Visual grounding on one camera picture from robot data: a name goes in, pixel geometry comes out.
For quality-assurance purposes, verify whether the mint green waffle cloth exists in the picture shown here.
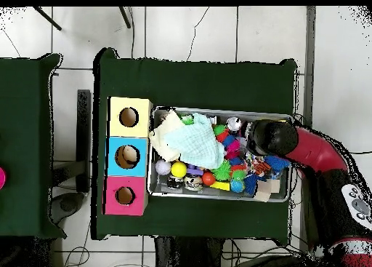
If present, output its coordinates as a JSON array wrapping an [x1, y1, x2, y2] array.
[[163, 112, 226, 170]]

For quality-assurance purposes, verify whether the cream yellow waffle cloth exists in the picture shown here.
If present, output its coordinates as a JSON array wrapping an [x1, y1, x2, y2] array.
[[148, 110, 187, 163]]

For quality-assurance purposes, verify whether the multicolour spiky caterpillar toy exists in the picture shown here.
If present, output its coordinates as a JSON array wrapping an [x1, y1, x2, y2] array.
[[213, 124, 248, 181]]

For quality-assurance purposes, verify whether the wooden box with three holes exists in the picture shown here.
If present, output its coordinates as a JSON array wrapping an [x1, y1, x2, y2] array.
[[102, 96, 154, 216]]

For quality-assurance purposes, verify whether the yellow smooth ball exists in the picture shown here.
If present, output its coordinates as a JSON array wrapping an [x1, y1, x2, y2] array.
[[170, 161, 188, 178]]

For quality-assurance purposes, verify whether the pale lavender ball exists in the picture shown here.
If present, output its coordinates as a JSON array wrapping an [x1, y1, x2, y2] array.
[[155, 159, 172, 175]]

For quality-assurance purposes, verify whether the green spiky ball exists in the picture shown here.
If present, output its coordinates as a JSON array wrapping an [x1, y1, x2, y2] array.
[[211, 159, 233, 182]]

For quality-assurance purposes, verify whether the crushed red drink can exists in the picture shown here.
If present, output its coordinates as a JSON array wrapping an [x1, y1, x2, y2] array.
[[225, 116, 243, 132]]

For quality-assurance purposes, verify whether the dark green tablecloth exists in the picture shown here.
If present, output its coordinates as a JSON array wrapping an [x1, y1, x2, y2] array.
[[91, 47, 298, 241]]

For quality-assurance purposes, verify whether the orange black striped tiger toy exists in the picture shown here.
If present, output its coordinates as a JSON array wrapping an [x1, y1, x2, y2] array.
[[254, 161, 272, 176]]

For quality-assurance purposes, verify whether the plain wooden cube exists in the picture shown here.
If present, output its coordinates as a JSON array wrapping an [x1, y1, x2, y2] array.
[[253, 180, 272, 203]]

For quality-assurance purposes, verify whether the blue fuzzy monster toy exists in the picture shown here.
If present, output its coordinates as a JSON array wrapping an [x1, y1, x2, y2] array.
[[264, 155, 291, 173]]

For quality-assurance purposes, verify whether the grey round stand base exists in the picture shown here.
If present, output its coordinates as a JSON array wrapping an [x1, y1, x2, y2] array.
[[49, 191, 86, 225]]

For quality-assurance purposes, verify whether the black tripod leg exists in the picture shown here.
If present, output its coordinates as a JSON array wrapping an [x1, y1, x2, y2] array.
[[32, 6, 62, 31], [118, 6, 132, 29]]

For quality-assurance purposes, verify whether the dark green side table cloth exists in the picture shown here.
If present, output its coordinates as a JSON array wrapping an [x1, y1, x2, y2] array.
[[0, 52, 66, 239]]

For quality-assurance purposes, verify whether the shallow wire mesh bin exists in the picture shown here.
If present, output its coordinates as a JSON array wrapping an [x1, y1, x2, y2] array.
[[147, 105, 294, 203]]

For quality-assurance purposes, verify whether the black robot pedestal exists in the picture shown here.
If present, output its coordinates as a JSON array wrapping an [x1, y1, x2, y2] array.
[[153, 236, 225, 267]]

